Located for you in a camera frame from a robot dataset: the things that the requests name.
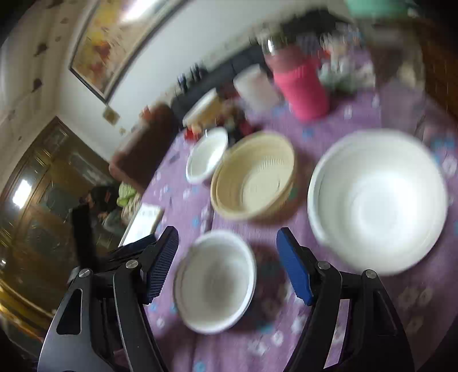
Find brown armchair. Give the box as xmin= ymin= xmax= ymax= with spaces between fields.
xmin=109 ymin=102 xmax=180 ymax=194

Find pink knitted jar cover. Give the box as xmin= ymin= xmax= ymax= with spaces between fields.
xmin=265 ymin=45 xmax=330 ymax=122

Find stacked plates in rack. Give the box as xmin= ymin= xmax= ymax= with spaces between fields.
xmin=182 ymin=88 xmax=224 ymax=129

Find dark wooden cabinet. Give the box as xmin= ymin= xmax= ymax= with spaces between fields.
xmin=1 ymin=117 xmax=115 ymax=341

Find seated person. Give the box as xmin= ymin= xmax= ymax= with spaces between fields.
xmin=79 ymin=185 xmax=126 ymax=237

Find beige ribbed plastic bowl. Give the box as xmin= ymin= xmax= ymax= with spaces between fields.
xmin=210 ymin=131 xmax=297 ymax=221

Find large white paper bowl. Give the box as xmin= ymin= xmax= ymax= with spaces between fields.
xmin=307 ymin=129 xmax=448 ymax=276

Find framed wall painting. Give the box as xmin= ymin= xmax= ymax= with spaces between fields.
xmin=69 ymin=0 xmax=185 ymax=104

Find white plastic tub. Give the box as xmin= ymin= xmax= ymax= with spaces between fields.
xmin=233 ymin=64 xmax=283 ymax=112

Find white paper booklet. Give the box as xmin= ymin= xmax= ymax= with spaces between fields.
xmin=119 ymin=203 xmax=164 ymax=247

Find purple floral tablecloth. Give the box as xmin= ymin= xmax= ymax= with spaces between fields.
xmin=121 ymin=45 xmax=458 ymax=372

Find white shallow paper plate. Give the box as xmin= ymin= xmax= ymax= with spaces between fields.
xmin=185 ymin=128 xmax=229 ymax=185

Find small white paper bowl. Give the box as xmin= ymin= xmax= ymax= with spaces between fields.
xmin=173 ymin=229 xmax=257 ymax=335

